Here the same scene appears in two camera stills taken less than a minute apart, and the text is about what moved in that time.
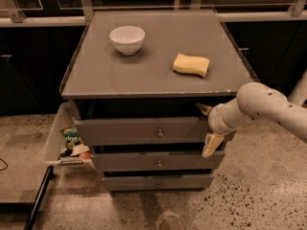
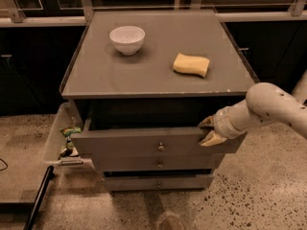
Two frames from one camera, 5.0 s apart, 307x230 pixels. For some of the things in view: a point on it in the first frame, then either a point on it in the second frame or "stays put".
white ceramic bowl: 128,39 stays put
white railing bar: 220,17 stays put
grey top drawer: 143,130 → 148,142
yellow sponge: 198,65 stays put
